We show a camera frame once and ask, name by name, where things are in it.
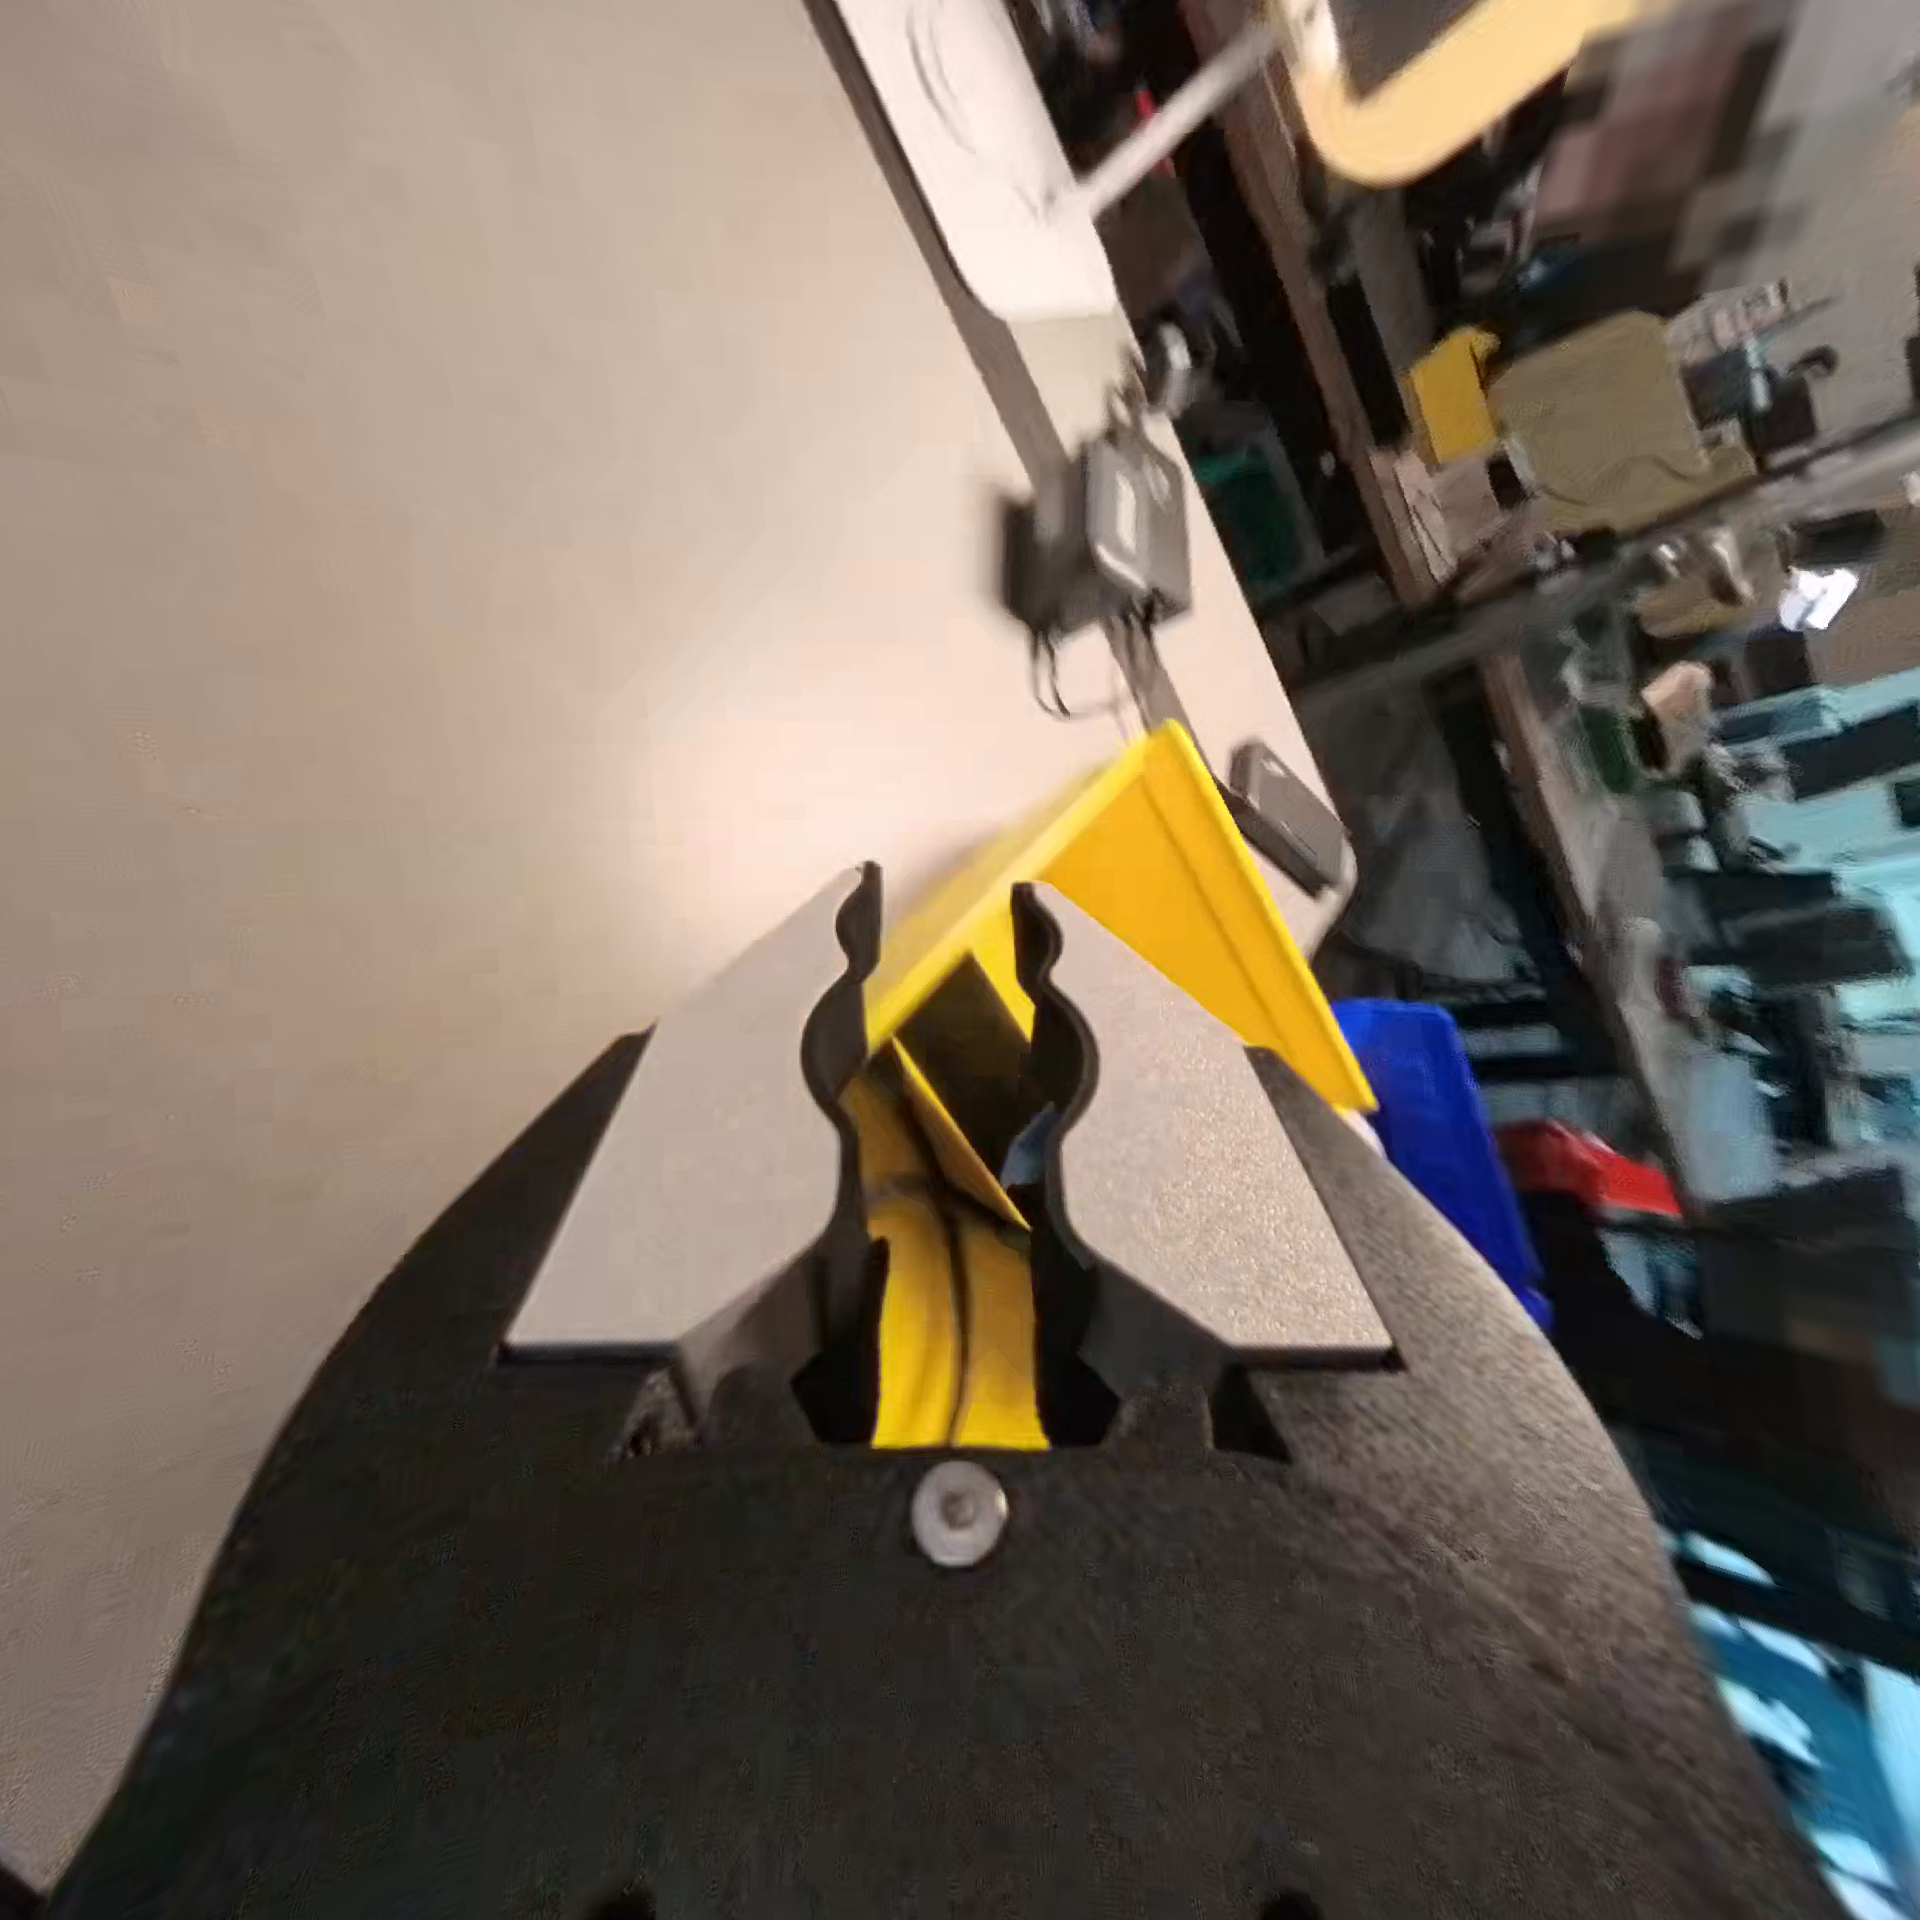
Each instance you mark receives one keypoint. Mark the blue plastic bin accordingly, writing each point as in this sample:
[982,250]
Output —
[1424,1125]

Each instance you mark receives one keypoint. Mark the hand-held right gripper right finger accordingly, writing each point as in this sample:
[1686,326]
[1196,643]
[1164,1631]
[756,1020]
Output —
[1214,1200]

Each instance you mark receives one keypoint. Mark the yellow box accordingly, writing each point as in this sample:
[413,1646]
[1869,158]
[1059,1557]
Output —
[1453,399]

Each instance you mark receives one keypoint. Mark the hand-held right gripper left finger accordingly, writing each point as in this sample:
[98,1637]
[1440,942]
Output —
[692,1200]

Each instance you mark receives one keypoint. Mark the small silver device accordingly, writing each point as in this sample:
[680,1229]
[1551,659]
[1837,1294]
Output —
[1284,810]

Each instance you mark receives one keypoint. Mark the white desk stand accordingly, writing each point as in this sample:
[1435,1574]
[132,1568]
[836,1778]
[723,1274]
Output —
[974,150]

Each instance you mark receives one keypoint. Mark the grey charger with display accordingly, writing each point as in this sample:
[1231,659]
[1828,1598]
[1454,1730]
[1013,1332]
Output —
[1132,518]

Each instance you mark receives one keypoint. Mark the dark board with wooden frame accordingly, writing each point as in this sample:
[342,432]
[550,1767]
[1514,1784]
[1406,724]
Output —
[1501,107]

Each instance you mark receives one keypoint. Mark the red plastic bin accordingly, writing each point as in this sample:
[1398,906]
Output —
[1590,1172]

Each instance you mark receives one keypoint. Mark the yellow plastic bin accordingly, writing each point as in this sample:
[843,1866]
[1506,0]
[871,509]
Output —
[1186,901]

